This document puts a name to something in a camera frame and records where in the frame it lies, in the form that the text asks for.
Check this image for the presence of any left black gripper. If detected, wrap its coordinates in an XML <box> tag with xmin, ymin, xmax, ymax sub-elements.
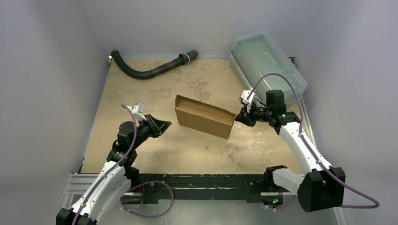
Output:
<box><xmin>130</xmin><ymin>113</ymin><xmax>171</xmax><ymax>150</ymax></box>

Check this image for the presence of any brown cardboard box sheet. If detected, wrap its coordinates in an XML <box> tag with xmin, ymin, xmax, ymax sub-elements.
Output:
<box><xmin>175</xmin><ymin>95</ymin><xmax>236</xmax><ymax>139</ymax></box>

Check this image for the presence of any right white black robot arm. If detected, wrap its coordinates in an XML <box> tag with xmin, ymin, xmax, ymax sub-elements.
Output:
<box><xmin>235</xmin><ymin>90</ymin><xmax>345</xmax><ymax>212</ymax></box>

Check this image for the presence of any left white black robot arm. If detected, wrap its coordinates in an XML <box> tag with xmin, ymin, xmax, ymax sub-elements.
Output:
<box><xmin>55</xmin><ymin>113</ymin><xmax>172</xmax><ymax>225</ymax></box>

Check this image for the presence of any clear plastic storage bin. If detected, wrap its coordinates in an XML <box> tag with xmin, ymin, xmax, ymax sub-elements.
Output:
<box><xmin>230</xmin><ymin>32</ymin><xmax>307</xmax><ymax>99</ymax></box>

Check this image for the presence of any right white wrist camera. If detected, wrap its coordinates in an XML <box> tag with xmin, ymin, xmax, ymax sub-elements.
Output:
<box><xmin>239</xmin><ymin>90</ymin><xmax>254</xmax><ymax>112</ymax></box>

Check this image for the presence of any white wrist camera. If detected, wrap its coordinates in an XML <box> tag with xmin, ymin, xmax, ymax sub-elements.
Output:
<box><xmin>127</xmin><ymin>102</ymin><xmax>146</xmax><ymax>122</ymax></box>
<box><xmin>239</xmin><ymin>90</ymin><xmax>254</xmax><ymax>112</ymax></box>

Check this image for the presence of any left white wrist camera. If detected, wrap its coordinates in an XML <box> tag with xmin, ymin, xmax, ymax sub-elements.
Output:
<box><xmin>127</xmin><ymin>102</ymin><xmax>146</xmax><ymax>122</ymax></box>

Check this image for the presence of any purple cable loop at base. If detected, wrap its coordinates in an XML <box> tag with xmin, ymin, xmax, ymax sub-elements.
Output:
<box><xmin>120</xmin><ymin>179</ymin><xmax>175</xmax><ymax>218</ymax></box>

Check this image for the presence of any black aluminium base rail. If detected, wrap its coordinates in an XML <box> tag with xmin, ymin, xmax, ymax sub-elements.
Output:
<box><xmin>63</xmin><ymin>173</ymin><xmax>339</xmax><ymax>206</ymax></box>

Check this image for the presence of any black corrugated hose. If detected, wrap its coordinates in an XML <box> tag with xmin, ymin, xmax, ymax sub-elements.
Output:
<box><xmin>110</xmin><ymin>50</ymin><xmax>199</xmax><ymax>80</ymax></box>

